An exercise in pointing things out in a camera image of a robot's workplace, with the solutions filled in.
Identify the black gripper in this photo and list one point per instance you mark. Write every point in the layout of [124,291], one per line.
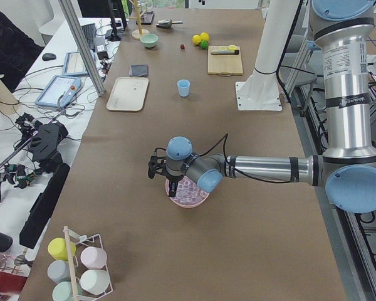
[173,177]

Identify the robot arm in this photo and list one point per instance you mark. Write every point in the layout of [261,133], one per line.
[347,169]

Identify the clear ice cubes pile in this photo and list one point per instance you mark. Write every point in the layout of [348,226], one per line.
[189,191]

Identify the light blue plastic cup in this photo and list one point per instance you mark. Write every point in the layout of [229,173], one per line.
[183,86]

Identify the pink cup in rack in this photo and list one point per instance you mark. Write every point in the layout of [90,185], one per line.
[93,257]

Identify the white cup in rack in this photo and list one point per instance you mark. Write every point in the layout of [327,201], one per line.
[95,281]

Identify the yellow cup in rack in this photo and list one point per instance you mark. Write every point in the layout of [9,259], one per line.
[57,249]

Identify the grey cup in rack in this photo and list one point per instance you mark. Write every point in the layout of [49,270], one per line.
[59,271]

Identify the mint cup in rack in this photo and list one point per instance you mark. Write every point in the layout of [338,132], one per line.
[63,292]

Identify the wooden cup tree stand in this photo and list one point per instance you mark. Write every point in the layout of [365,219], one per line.
[139,12]

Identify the steel ice scoop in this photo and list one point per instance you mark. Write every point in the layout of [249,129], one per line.
[167,23]

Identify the pink bowl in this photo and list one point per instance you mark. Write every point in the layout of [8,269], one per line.
[188,202]

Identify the cream rabbit tray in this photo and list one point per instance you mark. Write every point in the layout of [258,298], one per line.
[128,94]

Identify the grey folded cloth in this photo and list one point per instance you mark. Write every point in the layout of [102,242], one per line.
[139,70]

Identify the bamboo cutting board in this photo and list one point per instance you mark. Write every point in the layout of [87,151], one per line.
[224,65]

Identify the steel muddler black tip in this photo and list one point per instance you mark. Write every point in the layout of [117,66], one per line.
[225,52]

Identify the green lime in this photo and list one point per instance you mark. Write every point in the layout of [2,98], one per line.
[204,45]

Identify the mint green bowl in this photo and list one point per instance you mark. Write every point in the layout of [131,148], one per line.
[149,41]

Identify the blue teach pendant near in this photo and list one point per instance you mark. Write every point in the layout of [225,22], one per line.
[60,92]

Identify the blue teach pendant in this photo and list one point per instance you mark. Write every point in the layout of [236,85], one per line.
[73,65]
[60,92]

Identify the yellow lemon upper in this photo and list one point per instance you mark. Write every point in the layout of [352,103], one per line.
[196,40]

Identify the yellow lemon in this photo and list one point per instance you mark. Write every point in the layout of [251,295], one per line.
[205,36]
[196,40]

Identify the yellow lemon lower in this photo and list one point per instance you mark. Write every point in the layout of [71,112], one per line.
[205,36]

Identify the blue teach pendant far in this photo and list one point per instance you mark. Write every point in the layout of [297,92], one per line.
[73,65]

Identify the seated person black clothes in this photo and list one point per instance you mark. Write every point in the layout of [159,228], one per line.
[18,52]

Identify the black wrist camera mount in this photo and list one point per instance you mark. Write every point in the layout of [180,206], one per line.
[156,164]

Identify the white wire cup rack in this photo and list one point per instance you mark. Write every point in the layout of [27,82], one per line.
[75,244]

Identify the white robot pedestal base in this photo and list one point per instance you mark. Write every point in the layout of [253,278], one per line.
[260,92]

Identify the aluminium frame post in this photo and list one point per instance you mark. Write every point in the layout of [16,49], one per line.
[79,38]

